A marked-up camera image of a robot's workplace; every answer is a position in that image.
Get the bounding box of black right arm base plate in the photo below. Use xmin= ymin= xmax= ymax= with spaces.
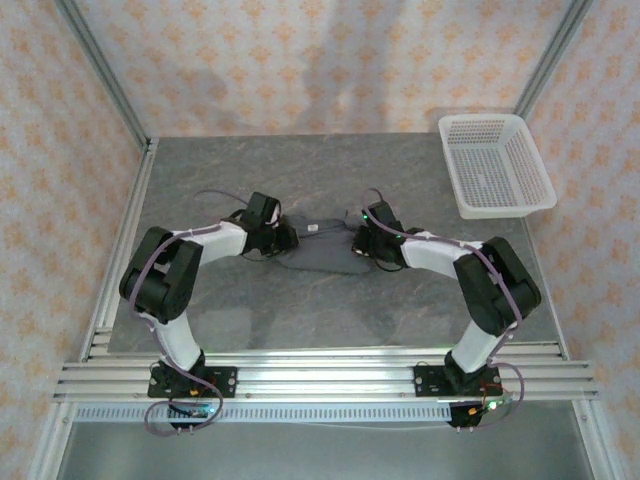
xmin=413 ymin=364 xmax=503 ymax=400

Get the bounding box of small circuit board green light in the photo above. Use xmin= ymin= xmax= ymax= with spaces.
xmin=167 ymin=399 xmax=221 ymax=420
xmin=467 ymin=397 xmax=514 ymax=416

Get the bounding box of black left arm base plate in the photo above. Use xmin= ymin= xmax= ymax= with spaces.
xmin=148 ymin=366 xmax=238 ymax=400

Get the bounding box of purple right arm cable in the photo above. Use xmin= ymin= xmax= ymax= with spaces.
xmin=359 ymin=187 xmax=525 ymax=434

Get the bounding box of grey metal lower panel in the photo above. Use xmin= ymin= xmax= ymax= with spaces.
xmin=54 ymin=422 xmax=596 ymax=480

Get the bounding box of white perforated plastic basket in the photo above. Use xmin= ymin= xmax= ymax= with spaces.
xmin=437 ymin=113 xmax=559 ymax=221

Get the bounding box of grey t-shirt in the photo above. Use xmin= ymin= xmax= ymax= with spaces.
xmin=277 ymin=209 xmax=374 ymax=277

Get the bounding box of white slotted cable duct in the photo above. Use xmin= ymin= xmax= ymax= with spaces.
xmin=74 ymin=402 xmax=454 ymax=425

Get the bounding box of aluminium mounting rail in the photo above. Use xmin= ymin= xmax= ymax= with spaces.
xmin=52 ymin=349 xmax=600 ymax=402

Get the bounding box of aluminium side rail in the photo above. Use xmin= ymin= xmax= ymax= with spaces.
xmin=522 ymin=217 xmax=569 ymax=359
xmin=82 ymin=138 xmax=160 ymax=360

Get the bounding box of aluminium frame leg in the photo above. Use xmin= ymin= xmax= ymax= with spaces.
xmin=27 ymin=399 xmax=76 ymax=480
xmin=572 ymin=399 xmax=616 ymax=480

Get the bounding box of aluminium frame post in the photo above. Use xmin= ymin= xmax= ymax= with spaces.
xmin=513 ymin=0 xmax=595 ymax=120
xmin=55 ymin=0 xmax=152 ymax=149

